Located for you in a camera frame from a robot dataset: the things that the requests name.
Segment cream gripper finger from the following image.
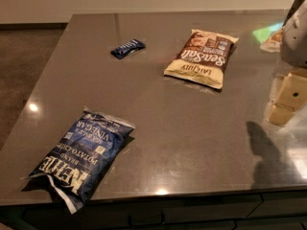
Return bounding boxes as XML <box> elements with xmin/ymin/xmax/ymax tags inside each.
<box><xmin>267</xmin><ymin>68</ymin><xmax>307</xmax><ymax>126</ymax></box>

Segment blue rxbar blueberry wrapper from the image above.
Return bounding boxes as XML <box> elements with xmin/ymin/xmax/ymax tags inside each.
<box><xmin>110</xmin><ymin>39</ymin><xmax>146</xmax><ymax>59</ymax></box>

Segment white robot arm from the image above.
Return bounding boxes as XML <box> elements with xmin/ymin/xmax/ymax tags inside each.
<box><xmin>266</xmin><ymin>0</ymin><xmax>307</xmax><ymax>126</ymax></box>

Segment brown sea salt chip bag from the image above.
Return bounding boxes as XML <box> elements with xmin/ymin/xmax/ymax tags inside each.
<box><xmin>164</xmin><ymin>30</ymin><xmax>238</xmax><ymax>90</ymax></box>

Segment blue kettle chip bag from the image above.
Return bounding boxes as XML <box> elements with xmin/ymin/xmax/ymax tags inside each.
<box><xmin>29</xmin><ymin>108</ymin><xmax>135</xmax><ymax>214</ymax></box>

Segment dark cabinet under table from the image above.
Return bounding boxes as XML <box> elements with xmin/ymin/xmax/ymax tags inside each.
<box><xmin>0</xmin><ymin>191</ymin><xmax>307</xmax><ymax>230</ymax></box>

